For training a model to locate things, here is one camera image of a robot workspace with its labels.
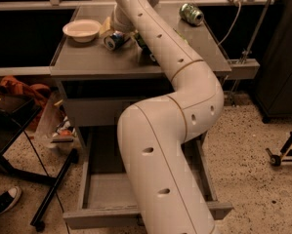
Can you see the grey drawer cabinet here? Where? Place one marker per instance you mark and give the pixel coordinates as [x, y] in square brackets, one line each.
[90, 70]

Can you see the closed grey top drawer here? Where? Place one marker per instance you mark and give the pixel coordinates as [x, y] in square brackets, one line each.
[90, 111]

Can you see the clear plastic bag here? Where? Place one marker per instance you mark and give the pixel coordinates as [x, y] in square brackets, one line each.
[52, 118]

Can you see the black tripod leg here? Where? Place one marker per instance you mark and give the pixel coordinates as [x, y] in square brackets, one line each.
[285, 153]

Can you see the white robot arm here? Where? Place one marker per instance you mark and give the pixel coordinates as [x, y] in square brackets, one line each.
[151, 132]

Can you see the white paper bowl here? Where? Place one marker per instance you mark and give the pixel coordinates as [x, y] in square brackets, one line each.
[82, 31]

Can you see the blue silver redbull can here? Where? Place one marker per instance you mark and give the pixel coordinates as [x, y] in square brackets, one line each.
[115, 40]

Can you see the green chip bag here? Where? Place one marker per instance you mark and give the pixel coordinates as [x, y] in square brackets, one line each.
[144, 46]

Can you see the green soda can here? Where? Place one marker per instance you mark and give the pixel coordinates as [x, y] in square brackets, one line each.
[191, 14]

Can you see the metal pole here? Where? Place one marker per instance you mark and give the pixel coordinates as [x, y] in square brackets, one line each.
[247, 51]

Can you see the orange cloth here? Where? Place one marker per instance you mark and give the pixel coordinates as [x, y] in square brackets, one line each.
[39, 92]

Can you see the black sneaker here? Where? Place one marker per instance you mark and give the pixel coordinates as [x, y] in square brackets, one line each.
[9, 198]

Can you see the open grey middle drawer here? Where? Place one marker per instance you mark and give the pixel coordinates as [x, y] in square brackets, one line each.
[106, 196]

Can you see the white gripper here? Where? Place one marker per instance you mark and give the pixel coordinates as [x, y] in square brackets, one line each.
[118, 23]

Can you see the dark cabinet at right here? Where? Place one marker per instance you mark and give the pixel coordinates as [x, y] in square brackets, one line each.
[273, 85]

